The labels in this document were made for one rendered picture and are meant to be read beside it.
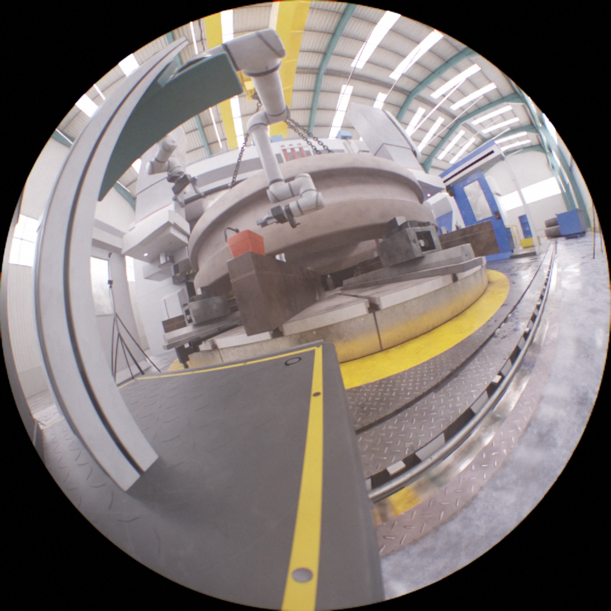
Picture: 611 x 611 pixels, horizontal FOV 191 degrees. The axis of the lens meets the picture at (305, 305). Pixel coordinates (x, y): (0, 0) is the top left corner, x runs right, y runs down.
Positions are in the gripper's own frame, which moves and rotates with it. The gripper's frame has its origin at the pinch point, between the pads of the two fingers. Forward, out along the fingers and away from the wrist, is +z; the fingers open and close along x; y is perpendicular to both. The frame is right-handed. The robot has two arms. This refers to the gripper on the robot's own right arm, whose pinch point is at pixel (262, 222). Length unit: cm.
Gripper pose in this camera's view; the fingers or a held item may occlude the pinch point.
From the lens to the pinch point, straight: 100.6
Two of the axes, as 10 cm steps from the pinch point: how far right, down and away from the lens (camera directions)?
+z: -9.3, 2.6, 2.4
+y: -2.8, -9.6, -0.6
